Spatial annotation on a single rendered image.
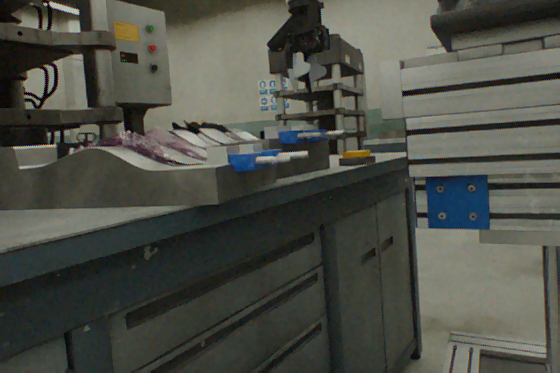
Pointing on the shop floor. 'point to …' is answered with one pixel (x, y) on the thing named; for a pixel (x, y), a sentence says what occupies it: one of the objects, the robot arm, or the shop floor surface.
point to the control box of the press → (133, 61)
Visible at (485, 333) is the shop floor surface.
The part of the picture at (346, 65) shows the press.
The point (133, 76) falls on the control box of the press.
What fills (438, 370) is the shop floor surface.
